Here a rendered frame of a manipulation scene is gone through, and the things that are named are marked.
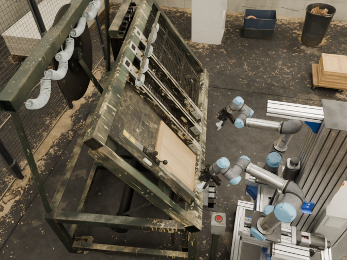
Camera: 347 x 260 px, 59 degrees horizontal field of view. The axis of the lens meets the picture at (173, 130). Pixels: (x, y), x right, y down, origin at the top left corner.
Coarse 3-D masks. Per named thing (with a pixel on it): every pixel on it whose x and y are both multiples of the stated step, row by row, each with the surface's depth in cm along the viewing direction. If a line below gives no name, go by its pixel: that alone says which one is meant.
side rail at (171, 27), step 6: (156, 6) 340; (156, 12) 345; (162, 12) 347; (162, 18) 349; (168, 24) 354; (174, 30) 359; (174, 36) 364; (180, 36) 369; (180, 42) 369; (186, 48) 374; (192, 54) 381; (192, 60) 386; (198, 60) 392; (198, 66) 391
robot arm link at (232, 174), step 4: (232, 168) 202; (236, 168) 202; (240, 168) 202; (228, 172) 199; (232, 172) 199; (236, 172) 200; (240, 172) 202; (224, 176) 202; (228, 176) 199; (232, 176) 198; (236, 176) 199; (240, 176) 201; (228, 180) 201; (232, 180) 199; (236, 180) 198; (240, 180) 199; (232, 184) 201
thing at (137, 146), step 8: (120, 136) 219; (136, 144) 226; (152, 160) 236; (160, 168) 242; (168, 176) 249; (176, 176) 256; (176, 184) 256; (184, 184) 263; (184, 192) 264; (192, 192) 269
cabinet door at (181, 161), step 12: (168, 132) 274; (156, 144) 253; (168, 144) 268; (180, 144) 285; (156, 156) 246; (168, 156) 261; (180, 156) 278; (192, 156) 296; (168, 168) 254; (180, 168) 271; (192, 168) 288; (192, 180) 280
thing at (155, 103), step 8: (136, 72) 245; (144, 72) 244; (128, 80) 249; (136, 88) 254; (144, 88) 255; (144, 96) 259; (152, 96) 263; (152, 104) 265; (160, 104) 269; (160, 112) 271; (168, 112) 276; (168, 120) 277; (176, 120) 283; (176, 128) 284; (184, 128) 291; (184, 136) 291; (192, 144) 298
